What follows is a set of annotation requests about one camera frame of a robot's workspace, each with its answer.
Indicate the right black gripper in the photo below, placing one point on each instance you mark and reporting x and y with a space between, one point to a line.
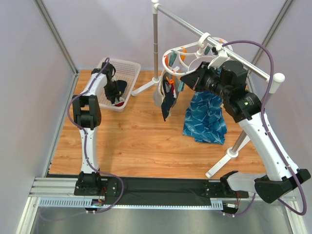
198 79

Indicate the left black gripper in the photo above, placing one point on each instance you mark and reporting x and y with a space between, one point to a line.
111 89

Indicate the teal clothes peg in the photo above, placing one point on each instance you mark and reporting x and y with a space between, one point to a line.
181 86
172 59

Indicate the red white sock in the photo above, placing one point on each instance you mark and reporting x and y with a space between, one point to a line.
120 88

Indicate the orange clothes peg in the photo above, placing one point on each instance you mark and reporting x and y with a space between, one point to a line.
171 80

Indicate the white round clip hanger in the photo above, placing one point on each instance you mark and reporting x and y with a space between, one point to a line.
190 56

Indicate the dark navy sock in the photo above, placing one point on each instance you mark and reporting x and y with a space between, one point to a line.
170 96

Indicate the grey sock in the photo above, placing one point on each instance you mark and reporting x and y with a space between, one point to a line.
159 95

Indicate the cream beige sock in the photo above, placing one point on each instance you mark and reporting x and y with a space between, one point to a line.
164 86

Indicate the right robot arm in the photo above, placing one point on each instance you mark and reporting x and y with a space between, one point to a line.
282 174

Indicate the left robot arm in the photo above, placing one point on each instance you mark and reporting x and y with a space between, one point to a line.
87 117

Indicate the white plastic basket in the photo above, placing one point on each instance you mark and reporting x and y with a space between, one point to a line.
127 71

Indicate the blue patterned cloth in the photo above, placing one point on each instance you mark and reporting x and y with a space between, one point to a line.
204 121

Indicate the orange peg holding sock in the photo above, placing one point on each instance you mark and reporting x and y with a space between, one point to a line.
166 61

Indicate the metal drying rack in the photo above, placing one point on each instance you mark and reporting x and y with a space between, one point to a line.
273 81

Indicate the black base mat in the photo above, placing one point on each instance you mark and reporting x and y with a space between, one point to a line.
139 191

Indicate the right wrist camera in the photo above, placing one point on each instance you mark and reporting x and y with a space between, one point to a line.
220 57

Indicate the aluminium rail frame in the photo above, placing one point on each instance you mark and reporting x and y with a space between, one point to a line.
52 208

